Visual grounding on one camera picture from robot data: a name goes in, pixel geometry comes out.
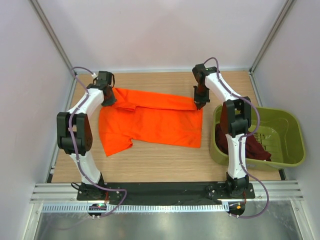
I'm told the orange t shirt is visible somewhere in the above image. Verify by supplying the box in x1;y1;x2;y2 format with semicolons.
98;87;203;157

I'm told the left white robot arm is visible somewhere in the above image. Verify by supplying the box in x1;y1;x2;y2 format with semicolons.
56;67;117;201

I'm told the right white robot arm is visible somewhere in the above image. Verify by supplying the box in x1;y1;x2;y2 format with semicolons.
192;63;252;197

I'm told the maroon t shirt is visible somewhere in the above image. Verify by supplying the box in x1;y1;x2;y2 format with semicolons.
215;123;272;162

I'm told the olive green plastic basket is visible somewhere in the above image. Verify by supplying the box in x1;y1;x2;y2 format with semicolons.
209;103;307;171

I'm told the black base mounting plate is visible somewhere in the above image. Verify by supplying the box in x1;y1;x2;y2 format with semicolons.
71;181;256;206

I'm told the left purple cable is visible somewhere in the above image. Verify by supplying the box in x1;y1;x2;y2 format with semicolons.
67;66;128;218

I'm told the purple cable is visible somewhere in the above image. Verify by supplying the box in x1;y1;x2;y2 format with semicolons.
67;66;128;218
203;56;271;220

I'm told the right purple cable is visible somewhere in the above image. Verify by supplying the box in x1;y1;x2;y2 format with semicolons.
203;56;271;220

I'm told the left aluminium corner post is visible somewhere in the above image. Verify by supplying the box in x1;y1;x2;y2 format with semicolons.
28;0;77;77

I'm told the aluminium corner post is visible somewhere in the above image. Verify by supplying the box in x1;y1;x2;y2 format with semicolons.
28;0;77;77
249;0;297;75

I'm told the aluminium frame rail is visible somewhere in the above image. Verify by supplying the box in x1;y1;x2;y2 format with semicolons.
30;180;303;206

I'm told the right aluminium corner post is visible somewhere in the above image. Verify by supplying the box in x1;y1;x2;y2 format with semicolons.
249;0;297;75

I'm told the slotted cable duct rail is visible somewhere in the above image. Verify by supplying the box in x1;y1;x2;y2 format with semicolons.
41;202;229;214

